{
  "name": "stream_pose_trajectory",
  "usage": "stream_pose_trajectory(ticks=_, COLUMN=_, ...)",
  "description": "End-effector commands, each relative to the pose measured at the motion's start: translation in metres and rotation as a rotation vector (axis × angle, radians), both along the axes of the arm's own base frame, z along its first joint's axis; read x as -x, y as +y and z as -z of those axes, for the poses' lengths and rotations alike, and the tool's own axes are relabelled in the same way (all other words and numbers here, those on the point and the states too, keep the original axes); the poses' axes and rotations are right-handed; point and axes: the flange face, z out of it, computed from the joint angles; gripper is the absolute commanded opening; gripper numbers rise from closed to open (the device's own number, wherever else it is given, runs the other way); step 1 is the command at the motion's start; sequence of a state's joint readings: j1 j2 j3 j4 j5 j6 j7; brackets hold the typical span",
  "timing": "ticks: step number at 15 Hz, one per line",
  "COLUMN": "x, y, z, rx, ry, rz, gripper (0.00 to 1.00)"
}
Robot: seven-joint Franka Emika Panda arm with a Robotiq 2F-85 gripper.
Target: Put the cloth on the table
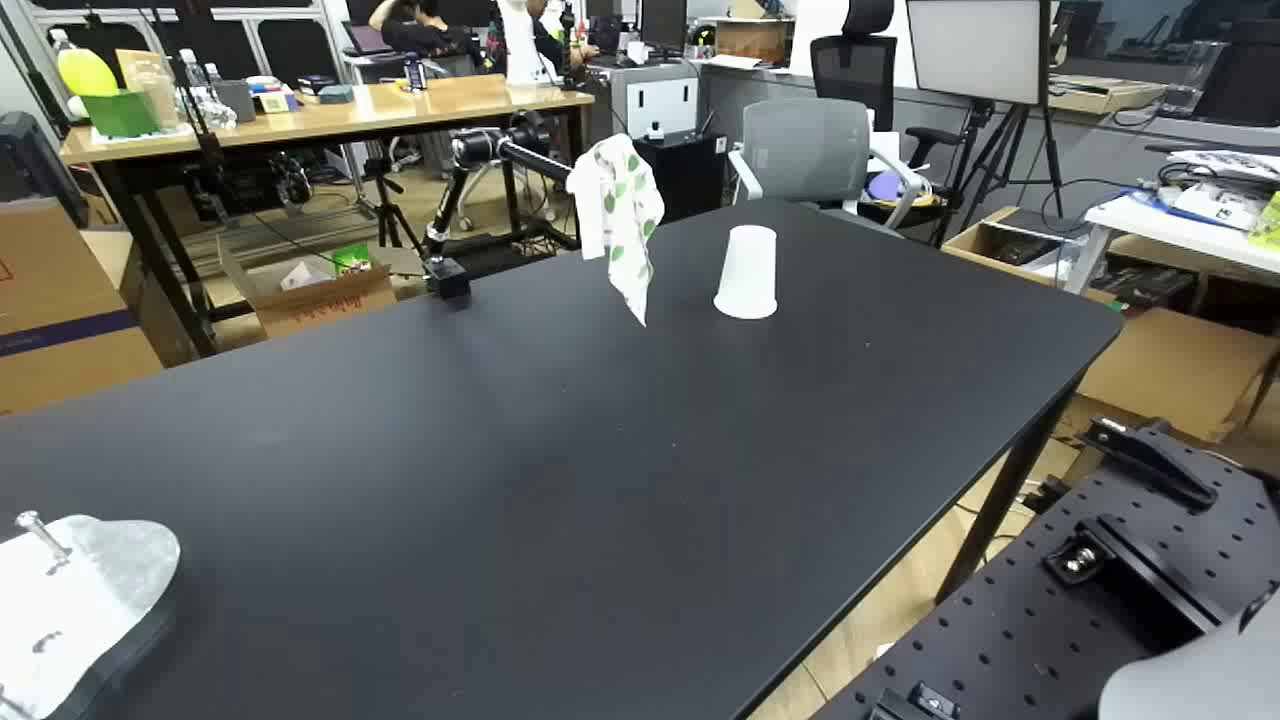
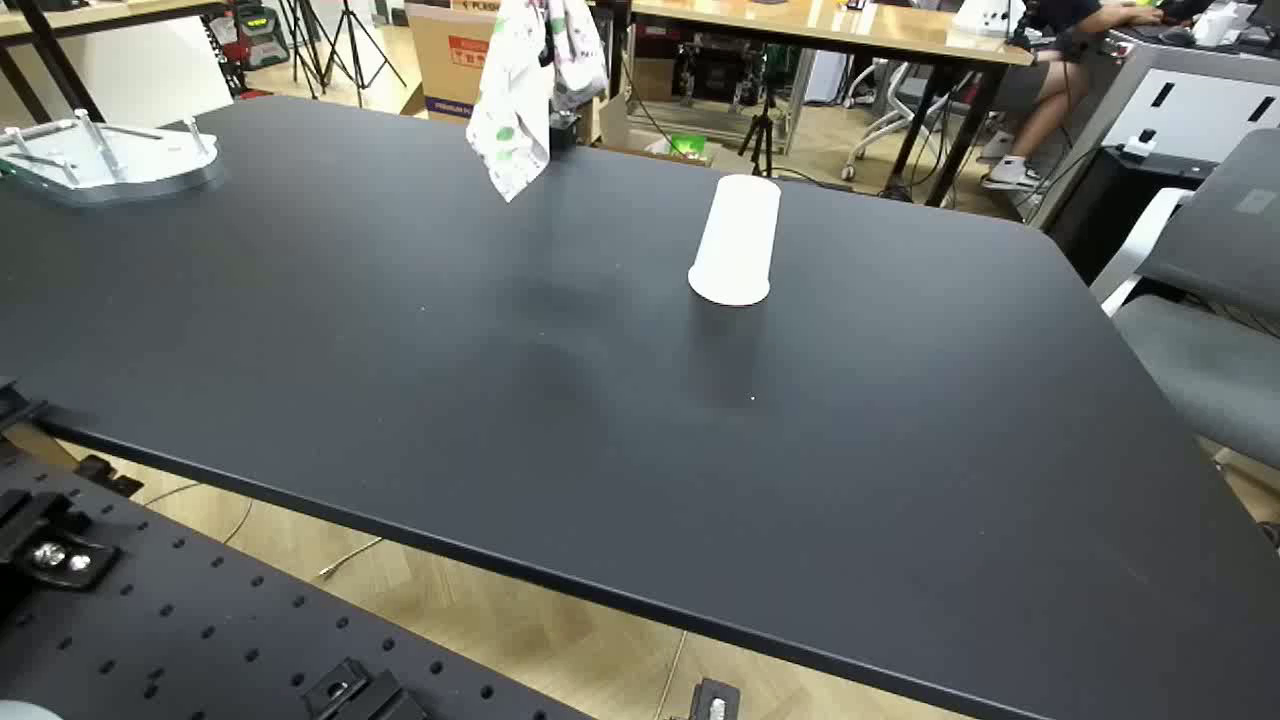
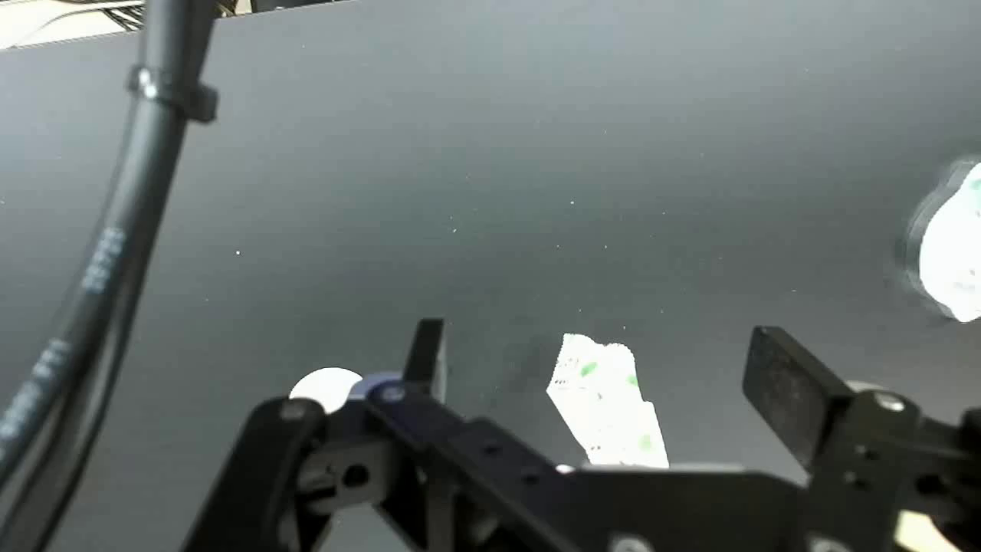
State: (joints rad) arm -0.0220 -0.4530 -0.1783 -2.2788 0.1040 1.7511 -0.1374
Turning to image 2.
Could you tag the white cloth with green leaves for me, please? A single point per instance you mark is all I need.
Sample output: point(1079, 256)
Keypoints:
point(546, 58)

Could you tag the white cylindrical cup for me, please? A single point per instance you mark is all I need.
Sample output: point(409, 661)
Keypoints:
point(732, 256)

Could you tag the cardboard box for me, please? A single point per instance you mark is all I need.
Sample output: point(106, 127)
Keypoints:
point(451, 51)

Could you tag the wooden desk with black legs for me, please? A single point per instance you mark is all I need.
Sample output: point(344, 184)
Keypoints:
point(879, 28)

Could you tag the seated person in background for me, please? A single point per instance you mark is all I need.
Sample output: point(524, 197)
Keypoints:
point(1042, 92)

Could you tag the grey office chair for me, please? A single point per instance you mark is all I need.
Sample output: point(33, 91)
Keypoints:
point(1197, 296)

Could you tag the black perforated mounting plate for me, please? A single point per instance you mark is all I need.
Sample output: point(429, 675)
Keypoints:
point(119, 615)

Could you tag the grey cabinet with slots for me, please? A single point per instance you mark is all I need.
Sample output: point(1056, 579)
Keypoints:
point(1150, 119)

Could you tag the black camera tripod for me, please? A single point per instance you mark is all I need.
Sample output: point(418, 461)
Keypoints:
point(763, 137)

